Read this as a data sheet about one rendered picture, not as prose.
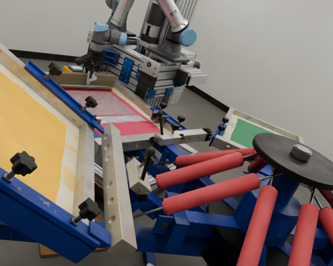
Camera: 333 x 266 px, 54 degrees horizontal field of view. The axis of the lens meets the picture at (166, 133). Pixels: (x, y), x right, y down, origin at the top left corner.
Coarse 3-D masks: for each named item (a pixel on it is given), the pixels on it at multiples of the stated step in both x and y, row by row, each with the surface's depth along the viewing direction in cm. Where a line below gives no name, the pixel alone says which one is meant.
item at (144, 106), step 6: (48, 72) 194; (114, 84) 218; (120, 84) 217; (120, 90) 214; (126, 90) 211; (126, 96) 210; (132, 96) 206; (138, 102) 202; (144, 102) 202; (144, 108) 198; (150, 114) 195; (168, 126) 185
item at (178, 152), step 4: (156, 144) 151; (156, 148) 151; (160, 148) 149; (164, 148) 147; (168, 148) 146; (172, 148) 146; (176, 148) 148; (160, 152) 150; (172, 152) 144; (176, 152) 144; (180, 152) 146; (168, 156) 146; (172, 156) 144; (176, 156) 143; (172, 160) 144
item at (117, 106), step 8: (96, 96) 195; (104, 96) 199; (112, 96) 203; (104, 104) 188; (112, 104) 191; (120, 104) 195; (128, 104) 200; (112, 112) 181; (120, 112) 185; (128, 112) 189; (136, 112) 193; (128, 128) 170; (136, 128) 174; (144, 128) 177; (152, 128) 180
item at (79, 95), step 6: (66, 90) 188; (72, 90) 191; (78, 90) 194; (84, 90) 197; (72, 96) 184; (78, 96) 186; (84, 96) 189; (84, 102) 181; (90, 108) 177; (96, 108) 179; (102, 108) 182; (102, 114) 175; (108, 114) 178; (120, 126) 169; (120, 132) 163; (126, 132) 165; (132, 132) 167
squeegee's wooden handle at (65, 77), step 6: (66, 72) 185; (72, 72) 188; (78, 72) 191; (54, 78) 181; (60, 78) 183; (66, 78) 185; (72, 78) 188; (78, 78) 191; (84, 78) 193; (102, 78) 202; (108, 78) 205; (114, 78) 208; (90, 84) 198; (96, 84) 201; (102, 84) 204; (108, 84) 207
